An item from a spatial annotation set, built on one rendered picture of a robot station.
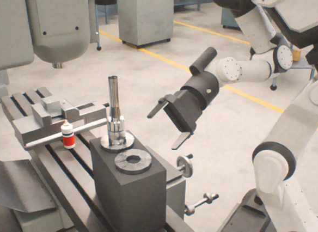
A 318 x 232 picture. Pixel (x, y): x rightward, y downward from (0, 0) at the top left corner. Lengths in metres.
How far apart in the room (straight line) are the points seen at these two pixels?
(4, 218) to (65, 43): 0.69
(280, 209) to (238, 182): 1.40
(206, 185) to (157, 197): 1.73
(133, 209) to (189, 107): 0.29
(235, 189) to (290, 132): 1.53
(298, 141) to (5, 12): 0.88
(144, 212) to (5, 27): 0.56
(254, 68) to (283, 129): 0.21
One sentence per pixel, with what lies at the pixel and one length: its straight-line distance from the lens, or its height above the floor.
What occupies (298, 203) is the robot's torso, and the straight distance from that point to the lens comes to 1.24.
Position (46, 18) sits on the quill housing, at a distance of 0.93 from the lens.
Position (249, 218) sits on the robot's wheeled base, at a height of 0.59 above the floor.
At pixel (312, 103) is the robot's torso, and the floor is 1.24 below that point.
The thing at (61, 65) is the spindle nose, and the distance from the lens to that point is 1.06.
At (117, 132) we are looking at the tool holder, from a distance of 0.84.
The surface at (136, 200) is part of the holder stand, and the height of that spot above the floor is 1.09.
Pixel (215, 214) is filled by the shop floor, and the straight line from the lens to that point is 2.33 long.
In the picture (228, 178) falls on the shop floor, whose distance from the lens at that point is 2.65.
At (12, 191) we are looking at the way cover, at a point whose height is 0.92.
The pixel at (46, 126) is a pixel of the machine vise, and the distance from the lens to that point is 1.27.
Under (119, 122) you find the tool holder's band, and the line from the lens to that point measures 0.83.
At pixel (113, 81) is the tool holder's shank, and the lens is 0.79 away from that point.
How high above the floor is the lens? 1.63
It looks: 28 degrees down
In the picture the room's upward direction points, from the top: straight up
